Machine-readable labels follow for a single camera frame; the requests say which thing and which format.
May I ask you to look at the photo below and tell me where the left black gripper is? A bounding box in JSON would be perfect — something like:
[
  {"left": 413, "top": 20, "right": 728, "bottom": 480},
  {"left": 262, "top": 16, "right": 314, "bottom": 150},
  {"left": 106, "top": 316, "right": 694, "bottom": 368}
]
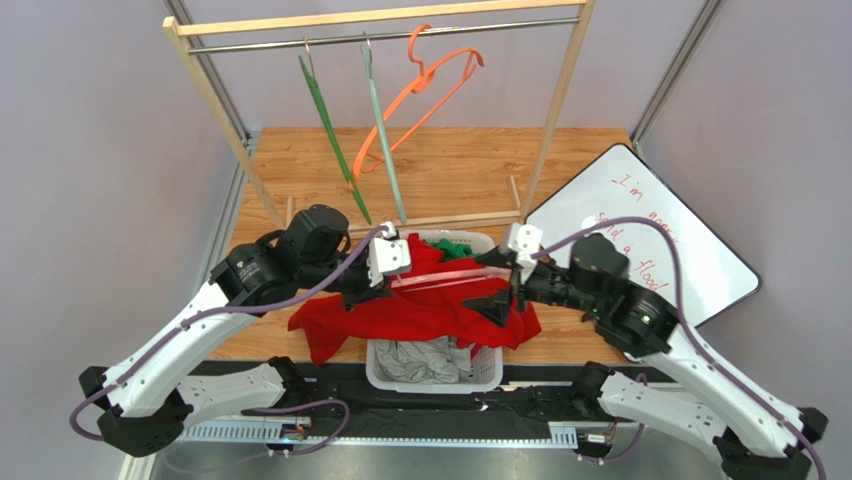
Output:
[{"left": 299, "top": 239, "right": 395, "bottom": 313}]

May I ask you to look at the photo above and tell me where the pink hanger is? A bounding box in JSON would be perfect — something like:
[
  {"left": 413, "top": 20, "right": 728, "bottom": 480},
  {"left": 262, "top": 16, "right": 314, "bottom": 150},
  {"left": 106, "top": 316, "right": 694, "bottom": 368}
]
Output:
[{"left": 390, "top": 267, "right": 510, "bottom": 289}]

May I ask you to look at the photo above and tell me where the red t shirt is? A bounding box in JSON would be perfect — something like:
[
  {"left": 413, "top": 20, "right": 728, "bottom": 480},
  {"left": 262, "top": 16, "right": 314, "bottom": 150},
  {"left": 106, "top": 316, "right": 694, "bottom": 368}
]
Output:
[{"left": 287, "top": 232, "right": 543, "bottom": 367}]

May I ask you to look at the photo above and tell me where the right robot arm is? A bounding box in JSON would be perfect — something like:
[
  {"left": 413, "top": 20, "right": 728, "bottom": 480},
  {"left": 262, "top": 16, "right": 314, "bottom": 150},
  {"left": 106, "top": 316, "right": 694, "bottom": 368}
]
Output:
[{"left": 464, "top": 225, "right": 828, "bottom": 479}]

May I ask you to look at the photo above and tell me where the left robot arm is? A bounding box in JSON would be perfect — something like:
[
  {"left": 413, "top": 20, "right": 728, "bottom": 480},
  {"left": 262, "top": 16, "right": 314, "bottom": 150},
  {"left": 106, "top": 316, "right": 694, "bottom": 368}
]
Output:
[{"left": 69, "top": 205, "right": 412, "bottom": 457}]

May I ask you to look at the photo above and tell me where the orange hanger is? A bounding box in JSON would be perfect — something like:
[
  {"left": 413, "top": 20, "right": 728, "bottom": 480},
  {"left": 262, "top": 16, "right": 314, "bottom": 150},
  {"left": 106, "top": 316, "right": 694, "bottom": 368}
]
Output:
[{"left": 351, "top": 23, "right": 485, "bottom": 183}]

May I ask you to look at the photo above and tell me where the mint green hanger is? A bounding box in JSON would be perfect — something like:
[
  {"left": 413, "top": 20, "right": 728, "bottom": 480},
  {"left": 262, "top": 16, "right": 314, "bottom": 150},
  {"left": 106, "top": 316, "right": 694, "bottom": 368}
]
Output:
[{"left": 361, "top": 31, "right": 408, "bottom": 224}]

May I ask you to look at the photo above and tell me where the green garment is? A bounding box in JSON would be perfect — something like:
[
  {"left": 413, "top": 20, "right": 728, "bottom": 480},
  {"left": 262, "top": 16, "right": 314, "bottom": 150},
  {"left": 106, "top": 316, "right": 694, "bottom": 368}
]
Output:
[{"left": 425, "top": 238, "right": 478, "bottom": 262}]

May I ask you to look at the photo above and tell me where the white plastic laundry basket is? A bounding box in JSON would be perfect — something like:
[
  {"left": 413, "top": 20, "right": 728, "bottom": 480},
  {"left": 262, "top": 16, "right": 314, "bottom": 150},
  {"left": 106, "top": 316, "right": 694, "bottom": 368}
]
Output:
[{"left": 366, "top": 230, "right": 503, "bottom": 395}]

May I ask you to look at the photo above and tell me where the grey garment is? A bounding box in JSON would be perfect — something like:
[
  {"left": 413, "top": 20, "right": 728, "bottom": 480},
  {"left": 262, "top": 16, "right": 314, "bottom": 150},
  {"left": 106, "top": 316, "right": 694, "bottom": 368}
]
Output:
[{"left": 373, "top": 336, "right": 473, "bottom": 385}]

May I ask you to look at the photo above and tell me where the white whiteboard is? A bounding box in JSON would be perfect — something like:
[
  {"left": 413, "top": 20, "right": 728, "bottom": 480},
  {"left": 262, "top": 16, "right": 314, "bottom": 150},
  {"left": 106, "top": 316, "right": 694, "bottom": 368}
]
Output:
[{"left": 527, "top": 144, "right": 761, "bottom": 327}]

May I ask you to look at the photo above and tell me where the wooden clothes rack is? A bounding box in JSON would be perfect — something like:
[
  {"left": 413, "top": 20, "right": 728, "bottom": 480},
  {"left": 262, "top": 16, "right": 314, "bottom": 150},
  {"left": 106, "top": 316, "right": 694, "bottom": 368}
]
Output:
[{"left": 162, "top": 0, "right": 595, "bottom": 229}]

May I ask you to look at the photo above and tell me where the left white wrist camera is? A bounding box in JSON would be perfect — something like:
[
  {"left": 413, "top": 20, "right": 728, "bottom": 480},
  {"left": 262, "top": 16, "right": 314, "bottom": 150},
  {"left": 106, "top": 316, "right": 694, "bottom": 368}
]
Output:
[{"left": 368, "top": 222, "right": 412, "bottom": 286}]

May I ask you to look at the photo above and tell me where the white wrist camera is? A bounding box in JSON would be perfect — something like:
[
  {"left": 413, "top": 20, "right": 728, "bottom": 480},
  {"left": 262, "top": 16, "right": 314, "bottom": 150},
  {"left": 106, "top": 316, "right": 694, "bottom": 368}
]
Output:
[
  {"left": 498, "top": 222, "right": 543, "bottom": 284},
  {"left": 368, "top": 222, "right": 412, "bottom": 286}
]

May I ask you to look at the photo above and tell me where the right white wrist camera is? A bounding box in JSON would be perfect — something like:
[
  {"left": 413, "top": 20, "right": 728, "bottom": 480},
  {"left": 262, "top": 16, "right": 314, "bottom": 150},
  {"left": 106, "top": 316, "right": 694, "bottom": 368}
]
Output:
[{"left": 498, "top": 222, "right": 543, "bottom": 284}]

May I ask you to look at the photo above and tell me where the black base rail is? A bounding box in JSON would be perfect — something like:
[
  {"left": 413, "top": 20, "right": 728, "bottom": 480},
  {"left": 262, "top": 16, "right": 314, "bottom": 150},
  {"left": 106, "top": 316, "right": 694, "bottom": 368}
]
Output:
[{"left": 219, "top": 361, "right": 680, "bottom": 449}]

